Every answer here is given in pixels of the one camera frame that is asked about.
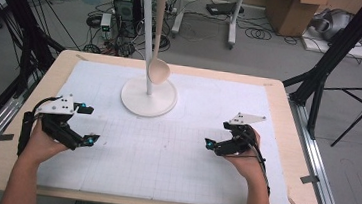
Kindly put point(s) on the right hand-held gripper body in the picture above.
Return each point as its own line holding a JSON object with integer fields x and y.
{"x": 242, "y": 143}

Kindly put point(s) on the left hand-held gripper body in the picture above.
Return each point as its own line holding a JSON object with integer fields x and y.
{"x": 58, "y": 107}

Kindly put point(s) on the white rack stand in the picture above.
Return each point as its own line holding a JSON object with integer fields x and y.
{"x": 149, "y": 102}

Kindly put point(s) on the beige ladle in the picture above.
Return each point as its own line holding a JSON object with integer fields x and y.
{"x": 158, "y": 73}

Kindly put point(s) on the person's right hand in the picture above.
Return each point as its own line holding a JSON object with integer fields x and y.
{"x": 248, "y": 167}

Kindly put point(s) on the person's left hand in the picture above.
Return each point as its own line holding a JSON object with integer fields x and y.
{"x": 40, "y": 148}

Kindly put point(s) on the white grid mat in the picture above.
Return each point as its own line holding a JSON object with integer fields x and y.
{"x": 163, "y": 160}

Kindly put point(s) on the light wooden table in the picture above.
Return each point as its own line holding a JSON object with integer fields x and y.
{"x": 2, "y": 165}

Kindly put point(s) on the small silver box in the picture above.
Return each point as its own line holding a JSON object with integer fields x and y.
{"x": 106, "y": 21}

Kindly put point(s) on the black computer tower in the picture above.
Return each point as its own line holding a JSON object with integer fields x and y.
{"x": 126, "y": 9}

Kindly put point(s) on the white floor stand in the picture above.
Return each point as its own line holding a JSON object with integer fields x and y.
{"x": 177, "y": 24}

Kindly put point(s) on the black flat device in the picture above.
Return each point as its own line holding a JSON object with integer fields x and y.
{"x": 223, "y": 8}

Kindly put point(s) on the large cardboard box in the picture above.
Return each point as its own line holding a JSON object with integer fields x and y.
{"x": 287, "y": 15}

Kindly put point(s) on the white foam board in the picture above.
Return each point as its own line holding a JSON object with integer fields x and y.
{"x": 348, "y": 51}

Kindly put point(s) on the grey bag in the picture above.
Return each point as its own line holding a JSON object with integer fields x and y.
{"x": 334, "y": 23}

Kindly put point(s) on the black frame post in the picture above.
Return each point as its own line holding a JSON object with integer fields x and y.
{"x": 28, "y": 33}
{"x": 342, "y": 40}

